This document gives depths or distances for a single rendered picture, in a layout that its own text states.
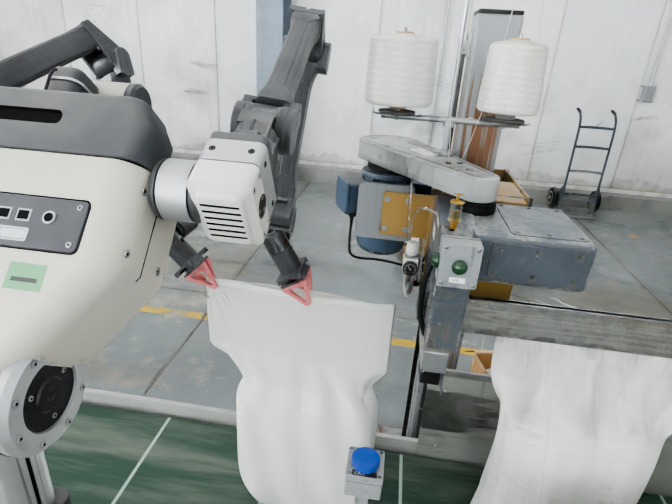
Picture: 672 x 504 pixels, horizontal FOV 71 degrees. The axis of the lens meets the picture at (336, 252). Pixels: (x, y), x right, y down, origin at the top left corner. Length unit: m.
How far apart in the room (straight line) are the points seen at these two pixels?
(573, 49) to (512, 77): 5.14
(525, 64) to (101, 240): 0.92
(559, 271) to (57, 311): 0.84
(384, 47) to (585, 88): 5.33
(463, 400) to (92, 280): 1.24
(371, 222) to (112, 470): 1.13
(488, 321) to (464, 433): 0.60
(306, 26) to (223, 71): 5.43
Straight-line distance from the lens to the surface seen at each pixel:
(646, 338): 1.33
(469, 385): 1.60
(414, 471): 1.73
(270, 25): 5.80
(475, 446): 1.76
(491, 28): 1.38
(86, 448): 1.88
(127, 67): 1.32
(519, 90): 1.17
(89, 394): 2.05
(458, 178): 1.05
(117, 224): 0.67
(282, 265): 1.13
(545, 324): 1.24
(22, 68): 1.20
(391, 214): 1.31
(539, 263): 0.99
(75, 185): 0.71
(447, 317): 1.01
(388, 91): 1.14
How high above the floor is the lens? 1.65
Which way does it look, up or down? 23 degrees down
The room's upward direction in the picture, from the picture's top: 4 degrees clockwise
